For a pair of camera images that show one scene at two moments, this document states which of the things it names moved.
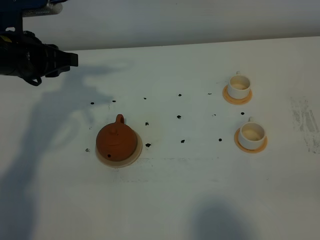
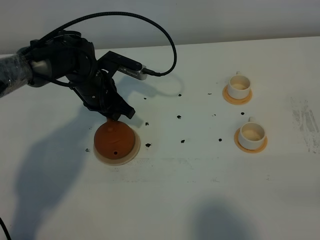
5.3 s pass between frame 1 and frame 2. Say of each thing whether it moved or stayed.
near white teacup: stayed
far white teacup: stayed
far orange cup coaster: stayed
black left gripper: moved
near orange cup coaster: stayed
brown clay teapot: moved
